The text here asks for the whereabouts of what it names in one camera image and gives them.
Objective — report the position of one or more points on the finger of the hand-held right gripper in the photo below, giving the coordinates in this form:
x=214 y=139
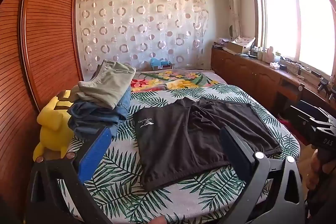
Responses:
x=319 y=125
x=302 y=113

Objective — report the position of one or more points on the leaf printed blanket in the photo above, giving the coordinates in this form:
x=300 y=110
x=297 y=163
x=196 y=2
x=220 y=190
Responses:
x=183 y=203

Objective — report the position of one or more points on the long wooden cabinet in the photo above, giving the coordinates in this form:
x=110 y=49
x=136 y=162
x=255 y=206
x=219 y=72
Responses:
x=249 y=74

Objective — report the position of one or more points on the white plastic jug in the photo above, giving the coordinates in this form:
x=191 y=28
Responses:
x=270 y=54

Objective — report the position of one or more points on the person's right hand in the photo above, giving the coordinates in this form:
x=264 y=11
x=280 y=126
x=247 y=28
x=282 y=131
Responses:
x=313 y=169

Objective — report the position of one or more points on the floral blanket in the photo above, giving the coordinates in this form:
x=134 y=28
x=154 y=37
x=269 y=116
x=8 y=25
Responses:
x=170 y=79

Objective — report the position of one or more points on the stack of books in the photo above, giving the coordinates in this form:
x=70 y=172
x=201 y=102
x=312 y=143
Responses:
x=220 y=44

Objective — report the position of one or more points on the wooden framed window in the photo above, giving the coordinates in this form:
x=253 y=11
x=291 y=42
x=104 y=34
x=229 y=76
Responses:
x=281 y=16

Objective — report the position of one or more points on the folded blue jeans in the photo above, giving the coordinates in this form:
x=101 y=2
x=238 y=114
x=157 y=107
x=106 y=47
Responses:
x=92 y=116

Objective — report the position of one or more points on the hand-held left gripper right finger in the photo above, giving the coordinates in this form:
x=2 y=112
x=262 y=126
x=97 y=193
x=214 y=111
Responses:
x=236 y=153

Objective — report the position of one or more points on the white tissue box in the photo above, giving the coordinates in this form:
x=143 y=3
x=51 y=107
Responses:
x=275 y=65

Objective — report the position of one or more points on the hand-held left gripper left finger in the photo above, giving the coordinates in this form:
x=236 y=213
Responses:
x=94 y=155

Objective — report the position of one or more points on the yellow plush toy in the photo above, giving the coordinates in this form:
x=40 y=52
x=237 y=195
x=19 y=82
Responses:
x=50 y=132

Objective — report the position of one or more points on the cardboard box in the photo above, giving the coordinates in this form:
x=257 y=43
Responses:
x=236 y=47

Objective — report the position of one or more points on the wooden slatted wardrobe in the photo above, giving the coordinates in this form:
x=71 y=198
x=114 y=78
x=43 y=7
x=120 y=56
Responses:
x=47 y=29

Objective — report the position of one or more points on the blue soft toy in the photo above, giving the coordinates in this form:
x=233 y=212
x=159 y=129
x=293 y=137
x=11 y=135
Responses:
x=157 y=62

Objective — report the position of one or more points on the sheer curtain with circles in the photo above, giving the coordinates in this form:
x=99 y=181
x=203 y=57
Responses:
x=131 y=29

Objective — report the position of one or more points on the pale window drape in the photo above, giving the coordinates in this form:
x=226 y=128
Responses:
x=232 y=3

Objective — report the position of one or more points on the green pants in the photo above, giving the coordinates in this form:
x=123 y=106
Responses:
x=105 y=87

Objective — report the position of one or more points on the black pants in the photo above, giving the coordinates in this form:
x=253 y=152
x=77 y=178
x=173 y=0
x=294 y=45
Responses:
x=178 y=145

